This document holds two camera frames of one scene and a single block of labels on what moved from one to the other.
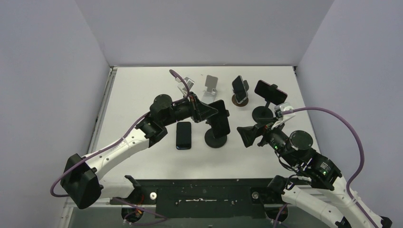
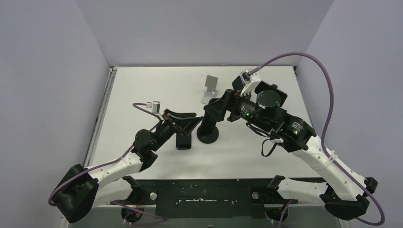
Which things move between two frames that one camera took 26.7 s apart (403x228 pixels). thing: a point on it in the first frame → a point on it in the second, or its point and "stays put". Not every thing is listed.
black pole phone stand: (217, 142) → (207, 133)
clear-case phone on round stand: (239, 90) stays put
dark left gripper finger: (205, 111) → (186, 122)
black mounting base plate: (204, 198) stays put
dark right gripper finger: (248, 134) → (217, 107)
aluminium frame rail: (69, 204) stays put
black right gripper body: (258, 132) → (227, 104)
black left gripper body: (192, 103) → (169, 127)
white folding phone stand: (210, 90) stays put
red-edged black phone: (271, 92) stays put
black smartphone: (184, 135) stays put
